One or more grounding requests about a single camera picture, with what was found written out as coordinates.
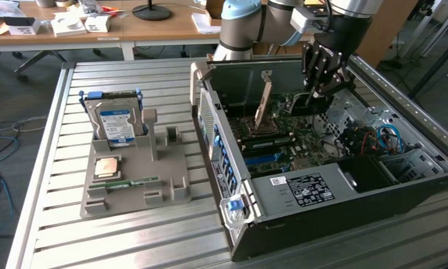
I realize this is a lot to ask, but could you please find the CPU socket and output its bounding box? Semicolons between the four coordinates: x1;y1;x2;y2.
241;114;281;138

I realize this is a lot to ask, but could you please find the white box with tape roll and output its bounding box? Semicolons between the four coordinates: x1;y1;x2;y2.
50;11;88;38

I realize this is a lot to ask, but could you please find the perforated metal drive cage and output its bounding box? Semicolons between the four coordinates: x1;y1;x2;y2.
312;84;371;132

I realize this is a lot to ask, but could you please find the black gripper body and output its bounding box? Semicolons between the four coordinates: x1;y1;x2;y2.
309;11;372;73

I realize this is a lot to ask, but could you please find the light grey card retainer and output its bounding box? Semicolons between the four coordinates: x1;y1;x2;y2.
189;62;212;109

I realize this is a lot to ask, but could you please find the open cardboard box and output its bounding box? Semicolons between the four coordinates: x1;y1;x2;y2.
204;0;225;20

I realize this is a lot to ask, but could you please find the black camera cable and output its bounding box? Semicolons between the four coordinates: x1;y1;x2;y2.
321;0;335;31

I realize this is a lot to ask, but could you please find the stack of white papers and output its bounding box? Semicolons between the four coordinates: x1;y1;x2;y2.
191;11;221;35

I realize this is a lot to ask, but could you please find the grey disk bay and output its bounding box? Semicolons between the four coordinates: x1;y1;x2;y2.
379;148;444;183

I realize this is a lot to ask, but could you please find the black and red wire bundle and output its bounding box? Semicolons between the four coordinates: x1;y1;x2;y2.
337;124;381;157

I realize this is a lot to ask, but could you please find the small white printed box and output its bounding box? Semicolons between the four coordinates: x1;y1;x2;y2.
84;15;112;33

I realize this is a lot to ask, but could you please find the hard disk in blue carrier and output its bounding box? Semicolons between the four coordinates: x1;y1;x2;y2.
77;89;147;147

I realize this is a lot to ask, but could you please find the grey parts rack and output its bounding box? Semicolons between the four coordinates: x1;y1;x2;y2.
80;108;193;219

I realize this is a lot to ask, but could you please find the open black PC case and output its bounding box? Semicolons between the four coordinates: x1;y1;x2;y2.
189;51;448;263

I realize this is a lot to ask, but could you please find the wooden desk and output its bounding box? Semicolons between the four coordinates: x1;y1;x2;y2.
0;0;328;61

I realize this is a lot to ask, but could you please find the grey floor cable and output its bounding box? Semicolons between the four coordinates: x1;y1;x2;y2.
0;115;48;133

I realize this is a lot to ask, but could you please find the graphics card with metal bracket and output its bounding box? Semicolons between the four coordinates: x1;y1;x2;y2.
253;69;336;128

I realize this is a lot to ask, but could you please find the blue expansion slot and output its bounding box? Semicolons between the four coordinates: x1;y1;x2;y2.
245;153;284;166

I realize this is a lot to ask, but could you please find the blue release latch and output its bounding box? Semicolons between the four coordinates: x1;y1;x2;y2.
225;197;247;211

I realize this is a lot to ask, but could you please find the wooden cabinet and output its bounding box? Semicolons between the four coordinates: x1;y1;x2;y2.
305;0;420;68

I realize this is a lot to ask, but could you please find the installed dark RAM stick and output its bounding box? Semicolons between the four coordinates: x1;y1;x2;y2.
241;134;296;150

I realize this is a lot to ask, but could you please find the grey power supply unit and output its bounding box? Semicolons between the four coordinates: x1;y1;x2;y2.
251;163;359;220

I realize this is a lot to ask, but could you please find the black round lamp base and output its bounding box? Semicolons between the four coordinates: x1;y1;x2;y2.
132;0;172;21

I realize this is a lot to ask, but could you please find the green motherboard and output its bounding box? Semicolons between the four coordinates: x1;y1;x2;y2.
223;92;347;179

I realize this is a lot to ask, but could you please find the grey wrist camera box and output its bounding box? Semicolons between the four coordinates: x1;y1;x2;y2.
289;6;324;35

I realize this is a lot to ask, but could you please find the green RAM stick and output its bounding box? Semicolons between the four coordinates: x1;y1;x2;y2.
88;175;160;190

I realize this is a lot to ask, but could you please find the blue disk wire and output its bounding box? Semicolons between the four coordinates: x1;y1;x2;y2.
376;124;407;155

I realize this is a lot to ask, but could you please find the blue floor cable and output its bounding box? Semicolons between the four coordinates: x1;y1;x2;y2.
0;128;21;239

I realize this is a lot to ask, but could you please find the black chair base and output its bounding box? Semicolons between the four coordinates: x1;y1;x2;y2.
13;49;69;82

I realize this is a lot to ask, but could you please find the silver CPU chip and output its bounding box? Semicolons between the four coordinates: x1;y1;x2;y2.
93;156;120;178

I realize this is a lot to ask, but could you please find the white box with black lid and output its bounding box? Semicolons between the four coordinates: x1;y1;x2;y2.
5;17;41;36

